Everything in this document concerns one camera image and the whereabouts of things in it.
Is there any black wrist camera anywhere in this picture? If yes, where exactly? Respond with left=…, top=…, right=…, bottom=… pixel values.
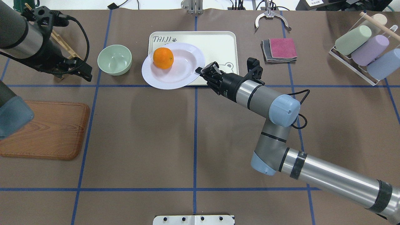
left=244, top=57, right=265, bottom=85

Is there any white cartoon tray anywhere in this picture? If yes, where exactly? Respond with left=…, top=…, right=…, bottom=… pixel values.
left=148, top=31, right=239, bottom=86

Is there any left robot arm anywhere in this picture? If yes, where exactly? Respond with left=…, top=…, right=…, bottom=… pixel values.
left=0, top=2, right=92, bottom=140

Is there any cream plastic cup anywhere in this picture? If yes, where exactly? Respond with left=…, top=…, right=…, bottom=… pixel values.
left=371, top=14, right=388, bottom=26

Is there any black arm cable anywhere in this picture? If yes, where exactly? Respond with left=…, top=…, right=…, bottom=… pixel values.
left=286, top=89, right=310, bottom=153
left=53, top=11, right=90, bottom=75

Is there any green plastic cup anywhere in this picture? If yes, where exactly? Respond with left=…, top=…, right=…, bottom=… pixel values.
left=335, top=25, right=372, bottom=55

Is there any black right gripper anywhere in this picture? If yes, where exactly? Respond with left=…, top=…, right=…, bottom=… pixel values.
left=195, top=62, right=245, bottom=102

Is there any grey folded cloth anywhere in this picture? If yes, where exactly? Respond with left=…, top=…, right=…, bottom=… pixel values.
left=261, top=39, right=297, bottom=63

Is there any white ceramic plate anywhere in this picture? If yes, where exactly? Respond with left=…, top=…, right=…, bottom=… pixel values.
left=142, top=43, right=205, bottom=90

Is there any white wire cup rack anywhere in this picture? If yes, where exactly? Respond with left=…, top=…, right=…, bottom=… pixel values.
left=328, top=13, right=400, bottom=86

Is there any orange fruit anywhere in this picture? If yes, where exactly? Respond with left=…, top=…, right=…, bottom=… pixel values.
left=153, top=47, right=174, bottom=69

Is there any white claw tool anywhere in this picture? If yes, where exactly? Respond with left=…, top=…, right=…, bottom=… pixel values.
left=254, top=0, right=292, bottom=32

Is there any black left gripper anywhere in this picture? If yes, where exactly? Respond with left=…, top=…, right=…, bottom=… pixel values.
left=41, top=47, right=92, bottom=82

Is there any white mounting plate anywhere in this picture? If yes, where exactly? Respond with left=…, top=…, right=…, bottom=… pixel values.
left=152, top=215, right=236, bottom=225

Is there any purple plastic cup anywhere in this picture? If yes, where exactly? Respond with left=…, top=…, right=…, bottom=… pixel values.
left=351, top=35, right=390, bottom=66

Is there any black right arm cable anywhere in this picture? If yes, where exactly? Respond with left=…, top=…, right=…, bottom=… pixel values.
left=286, top=89, right=310, bottom=153

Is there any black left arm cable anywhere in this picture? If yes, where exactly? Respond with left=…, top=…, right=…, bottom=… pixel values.
left=53, top=11, right=90, bottom=75

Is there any wooden rack handle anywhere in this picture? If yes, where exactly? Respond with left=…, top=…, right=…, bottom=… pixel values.
left=359, top=12, right=400, bottom=41

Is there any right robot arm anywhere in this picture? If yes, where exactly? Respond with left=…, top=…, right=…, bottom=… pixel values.
left=194, top=66, right=399, bottom=225

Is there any wooden cutting board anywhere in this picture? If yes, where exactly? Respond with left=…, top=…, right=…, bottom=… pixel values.
left=1, top=101, right=90, bottom=160

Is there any blue plastic cup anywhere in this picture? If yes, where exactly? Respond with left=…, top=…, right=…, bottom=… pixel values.
left=367, top=48, right=400, bottom=80

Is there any green ceramic bowl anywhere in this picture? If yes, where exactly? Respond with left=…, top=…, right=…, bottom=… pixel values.
left=97, top=44, right=133, bottom=76

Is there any metal bracket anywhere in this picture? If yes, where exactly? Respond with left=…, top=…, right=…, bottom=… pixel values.
left=181, top=0, right=204, bottom=15

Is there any pink folded cloth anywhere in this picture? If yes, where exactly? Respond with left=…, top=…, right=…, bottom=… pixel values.
left=269, top=38, right=297, bottom=59

